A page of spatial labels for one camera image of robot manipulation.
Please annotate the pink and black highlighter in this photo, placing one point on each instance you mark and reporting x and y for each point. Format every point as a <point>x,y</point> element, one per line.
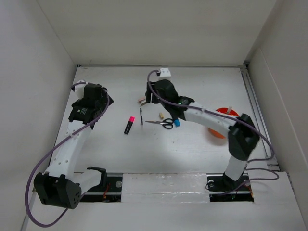
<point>129,125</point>

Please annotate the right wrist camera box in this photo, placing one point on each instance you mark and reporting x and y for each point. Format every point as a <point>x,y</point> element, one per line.
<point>163,73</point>

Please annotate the aluminium rail right side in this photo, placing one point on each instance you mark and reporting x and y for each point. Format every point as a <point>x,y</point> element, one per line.
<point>258,117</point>

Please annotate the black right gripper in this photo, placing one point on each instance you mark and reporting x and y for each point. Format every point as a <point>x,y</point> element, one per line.
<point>148,93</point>

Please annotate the black ink clear pen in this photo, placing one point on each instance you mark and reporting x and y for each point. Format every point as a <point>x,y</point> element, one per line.
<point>141,117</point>

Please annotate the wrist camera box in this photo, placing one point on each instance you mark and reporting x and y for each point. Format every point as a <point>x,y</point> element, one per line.
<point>78,88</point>
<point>163,73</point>

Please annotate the black handled scissors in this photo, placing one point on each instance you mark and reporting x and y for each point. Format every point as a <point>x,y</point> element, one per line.
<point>166,123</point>

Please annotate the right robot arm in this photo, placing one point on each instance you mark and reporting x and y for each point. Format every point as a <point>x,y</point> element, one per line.
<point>240,131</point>

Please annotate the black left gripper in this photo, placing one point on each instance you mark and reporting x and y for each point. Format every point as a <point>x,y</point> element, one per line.
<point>103,102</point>

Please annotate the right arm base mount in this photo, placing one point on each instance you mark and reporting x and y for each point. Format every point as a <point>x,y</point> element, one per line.
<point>220,191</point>

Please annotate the blue and black highlighter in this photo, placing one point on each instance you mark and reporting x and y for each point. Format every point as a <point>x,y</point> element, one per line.
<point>176,122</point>

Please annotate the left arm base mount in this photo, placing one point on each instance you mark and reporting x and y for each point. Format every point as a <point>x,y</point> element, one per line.
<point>110,192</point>

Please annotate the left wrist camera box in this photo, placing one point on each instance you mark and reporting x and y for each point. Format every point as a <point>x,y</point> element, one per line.
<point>78,88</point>

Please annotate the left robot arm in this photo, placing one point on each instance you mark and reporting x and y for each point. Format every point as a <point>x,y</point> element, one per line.
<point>58,185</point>

